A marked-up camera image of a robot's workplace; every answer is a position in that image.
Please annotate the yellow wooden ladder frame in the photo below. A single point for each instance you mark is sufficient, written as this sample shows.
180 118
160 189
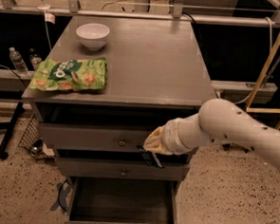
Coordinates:
265 73

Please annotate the grey open bottom drawer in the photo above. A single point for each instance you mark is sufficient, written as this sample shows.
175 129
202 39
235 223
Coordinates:
122 201

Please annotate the clear plastic water bottle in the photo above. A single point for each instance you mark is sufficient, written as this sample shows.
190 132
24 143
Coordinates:
18 62

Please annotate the grey metal rail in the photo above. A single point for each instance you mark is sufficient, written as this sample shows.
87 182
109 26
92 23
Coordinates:
204 19

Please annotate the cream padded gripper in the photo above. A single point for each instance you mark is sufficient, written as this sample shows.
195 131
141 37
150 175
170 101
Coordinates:
169 136

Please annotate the grey drawer cabinet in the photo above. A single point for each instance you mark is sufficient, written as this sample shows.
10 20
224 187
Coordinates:
154 73

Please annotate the black wire basket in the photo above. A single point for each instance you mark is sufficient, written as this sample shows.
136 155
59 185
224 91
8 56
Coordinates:
32 142

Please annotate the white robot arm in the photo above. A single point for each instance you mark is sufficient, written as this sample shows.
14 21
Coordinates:
218 121

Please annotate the grey middle drawer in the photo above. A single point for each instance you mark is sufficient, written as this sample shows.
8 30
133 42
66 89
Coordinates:
120 169

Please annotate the grey top drawer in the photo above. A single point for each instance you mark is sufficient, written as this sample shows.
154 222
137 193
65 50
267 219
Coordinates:
81 137

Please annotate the black pole on floor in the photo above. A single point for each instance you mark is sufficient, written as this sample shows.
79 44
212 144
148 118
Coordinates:
4 143

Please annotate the white ceramic bowl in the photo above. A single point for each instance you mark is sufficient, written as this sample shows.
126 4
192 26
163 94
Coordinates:
93 36

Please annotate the green snack chip bag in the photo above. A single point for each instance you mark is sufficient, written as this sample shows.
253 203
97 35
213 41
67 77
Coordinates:
71 75

